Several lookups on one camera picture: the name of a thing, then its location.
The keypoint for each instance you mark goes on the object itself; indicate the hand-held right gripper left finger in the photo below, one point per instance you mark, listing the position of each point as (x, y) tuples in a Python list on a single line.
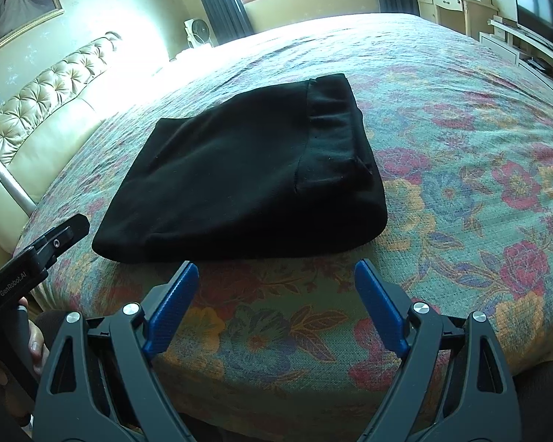
[(175, 305)]

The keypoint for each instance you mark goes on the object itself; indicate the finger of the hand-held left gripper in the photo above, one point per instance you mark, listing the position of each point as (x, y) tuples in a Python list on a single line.
[(62, 237)]

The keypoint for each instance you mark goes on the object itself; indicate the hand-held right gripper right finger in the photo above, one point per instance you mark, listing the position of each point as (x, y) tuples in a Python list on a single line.
[(379, 305)]

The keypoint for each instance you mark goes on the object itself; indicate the black pants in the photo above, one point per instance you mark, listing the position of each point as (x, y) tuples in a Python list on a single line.
[(239, 184)]

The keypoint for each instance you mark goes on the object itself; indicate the person's left hand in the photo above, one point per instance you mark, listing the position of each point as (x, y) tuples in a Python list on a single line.
[(37, 345)]

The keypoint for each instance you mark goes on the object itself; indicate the cream tufted headboard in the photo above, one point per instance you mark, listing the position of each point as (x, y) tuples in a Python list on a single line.
[(41, 115)]

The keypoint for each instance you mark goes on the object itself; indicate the floral bedspread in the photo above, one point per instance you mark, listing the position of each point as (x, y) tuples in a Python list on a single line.
[(442, 193)]

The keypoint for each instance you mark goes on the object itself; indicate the white fan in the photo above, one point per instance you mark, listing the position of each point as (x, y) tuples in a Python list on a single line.
[(198, 33)]

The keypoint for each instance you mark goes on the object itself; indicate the white television cabinet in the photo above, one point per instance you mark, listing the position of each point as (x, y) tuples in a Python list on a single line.
[(525, 50)]

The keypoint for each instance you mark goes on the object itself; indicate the cream vanity dresser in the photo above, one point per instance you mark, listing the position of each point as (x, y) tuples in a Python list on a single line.
[(451, 11)]

